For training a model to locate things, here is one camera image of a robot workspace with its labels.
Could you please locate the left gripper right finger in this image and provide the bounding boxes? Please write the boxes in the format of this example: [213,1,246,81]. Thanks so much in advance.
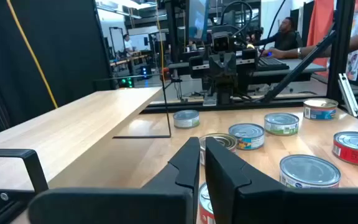
[204,136,358,224]

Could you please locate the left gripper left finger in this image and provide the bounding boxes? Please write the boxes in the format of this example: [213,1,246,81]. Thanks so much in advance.
[27,136,201,224]

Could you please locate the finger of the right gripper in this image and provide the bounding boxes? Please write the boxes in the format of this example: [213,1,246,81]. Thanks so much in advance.
[209,52,225,78]
[224,52,239,77]

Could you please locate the red solid white tuna can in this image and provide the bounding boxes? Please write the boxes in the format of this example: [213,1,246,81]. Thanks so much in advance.
[197,182,218,224]
[332,131,358,168]

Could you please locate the wooden shelf black metal legs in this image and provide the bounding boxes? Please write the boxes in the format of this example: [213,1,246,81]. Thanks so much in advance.
[0,73,172,195]

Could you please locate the black keyboard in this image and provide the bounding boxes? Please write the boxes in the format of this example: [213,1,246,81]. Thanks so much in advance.
[256,56,290,72]

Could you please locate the black computer monitor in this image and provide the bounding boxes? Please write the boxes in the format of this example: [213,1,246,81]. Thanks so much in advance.
[187,0,211,42]

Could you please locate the grey desk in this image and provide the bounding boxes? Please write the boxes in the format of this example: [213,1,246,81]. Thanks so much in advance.
[168,58,328,84]

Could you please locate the gold lid pink salmon can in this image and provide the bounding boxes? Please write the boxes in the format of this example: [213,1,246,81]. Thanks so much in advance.
[303,98,339,121]
[199,133,239,166]

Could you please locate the red orange banner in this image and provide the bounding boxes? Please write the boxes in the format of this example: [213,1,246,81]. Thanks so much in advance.
[306,0,335,77]

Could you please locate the black computer green lights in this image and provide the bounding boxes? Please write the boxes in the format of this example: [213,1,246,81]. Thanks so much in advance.
[117,77,135,89]

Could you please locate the silver aluminium bar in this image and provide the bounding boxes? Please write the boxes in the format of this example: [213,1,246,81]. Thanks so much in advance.
[337,72,358,118]

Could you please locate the black curtain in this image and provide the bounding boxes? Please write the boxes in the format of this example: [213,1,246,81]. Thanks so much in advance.
[0,0,115,141]

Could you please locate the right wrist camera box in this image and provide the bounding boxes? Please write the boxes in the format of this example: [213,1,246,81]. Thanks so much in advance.
[211,32,231,54]

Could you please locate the yellow cable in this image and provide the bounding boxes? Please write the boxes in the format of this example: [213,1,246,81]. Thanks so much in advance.
[6,0,58,109]

